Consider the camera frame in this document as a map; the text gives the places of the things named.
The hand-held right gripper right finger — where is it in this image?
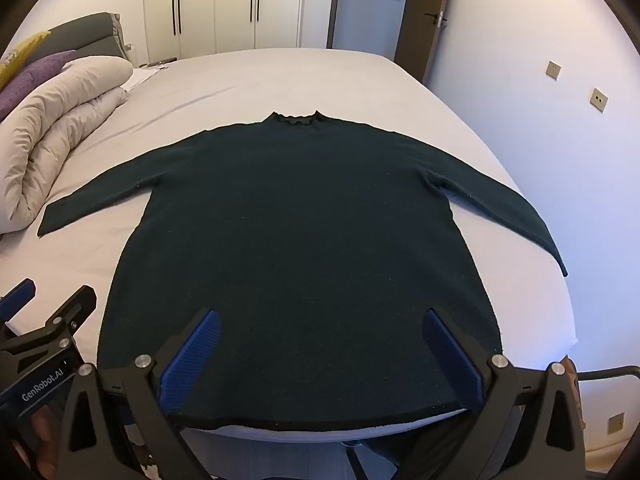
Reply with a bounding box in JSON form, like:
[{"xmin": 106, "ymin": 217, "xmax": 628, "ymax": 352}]
[{"xmin": 422, "ymin": 307, "xmax": 587, "ymax": 480}]

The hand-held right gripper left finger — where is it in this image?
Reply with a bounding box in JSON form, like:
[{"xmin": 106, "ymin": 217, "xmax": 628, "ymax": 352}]
[{"xmin": 59, "ymin": 307, "xmax": 223, "ymax": 480}]

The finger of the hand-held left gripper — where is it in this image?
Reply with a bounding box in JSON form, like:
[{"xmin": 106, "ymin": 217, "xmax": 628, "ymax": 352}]
[
  {"xmin": 0, "ymin": 279, "xmax": 37, "ymax": 335},
  {"xmin": 0, "ymin": 286, "xmax": 98, "ymax": 367}
]

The dark green sweater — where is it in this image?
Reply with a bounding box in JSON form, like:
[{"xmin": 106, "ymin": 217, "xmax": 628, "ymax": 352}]
[{"xmin": 37, "ymin": 110, "xmax": 569, "ymax": 432}]

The orange brown cloth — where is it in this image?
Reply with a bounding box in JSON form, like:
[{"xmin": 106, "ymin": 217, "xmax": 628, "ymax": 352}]
[{"xmin": 564, "ymin": 355, "xmax": 587, "ymax": 431}]

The beige duvet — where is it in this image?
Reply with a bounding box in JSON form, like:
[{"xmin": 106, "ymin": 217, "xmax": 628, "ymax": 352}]
[{"xmin": 0, "ymin": 55, "xmax": 135, "ymax": 236}]

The purple pillow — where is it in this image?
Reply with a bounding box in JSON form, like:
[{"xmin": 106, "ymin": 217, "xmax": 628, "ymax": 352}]
[{"xmin": 0, "ymin": 51, "xmax": 78, "ymax": 121}]

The yellow pillow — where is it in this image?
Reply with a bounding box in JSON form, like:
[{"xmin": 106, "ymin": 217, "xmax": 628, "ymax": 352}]
[{"xmin": 0, "ymin": 31, "xmax": 52, "ymax": 88}]

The grey headboard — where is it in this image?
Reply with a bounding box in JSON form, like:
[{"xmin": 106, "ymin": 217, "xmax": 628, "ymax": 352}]
[{"xmin": 30, "ymin": 11, "xmax": 126, "ymax": 61}]

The white bed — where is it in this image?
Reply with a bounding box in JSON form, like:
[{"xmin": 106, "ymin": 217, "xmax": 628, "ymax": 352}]
[{"xmin": 0, "ymin": 47, "xmax": 576, "ymax": 443}]

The brown door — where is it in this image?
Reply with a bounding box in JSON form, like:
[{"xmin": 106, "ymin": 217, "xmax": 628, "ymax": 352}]
[{"xmin": 395, "ymin": 0, "xmax": 453, "ymax": 86}]

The white wardrobe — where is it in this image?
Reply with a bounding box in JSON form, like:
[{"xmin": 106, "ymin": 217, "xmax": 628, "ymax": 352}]
[{"xmin": 142, "ymin": 0, "xmax": 331, "ymax": 63}]

